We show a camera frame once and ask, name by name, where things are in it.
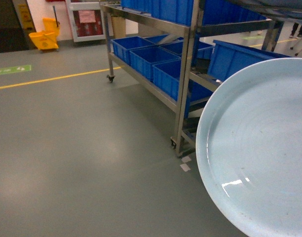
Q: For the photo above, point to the light blue round plate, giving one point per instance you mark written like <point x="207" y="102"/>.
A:
<point x="249" y="148"/>

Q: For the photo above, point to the blue crate on shelf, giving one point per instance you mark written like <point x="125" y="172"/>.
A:
<point x="123" y="46"/>
<point x="142" y="60"/>
<point x="166" y="76"/>

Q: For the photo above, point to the stainless steel shelf rack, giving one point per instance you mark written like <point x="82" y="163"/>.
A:
<point x="192" y="19"/>

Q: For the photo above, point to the large blue target crate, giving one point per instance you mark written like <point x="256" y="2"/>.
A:
<point x="229" y="58"/>

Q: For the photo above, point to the yellow mop bucket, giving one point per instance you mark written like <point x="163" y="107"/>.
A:
<point x="46" y="39"/>

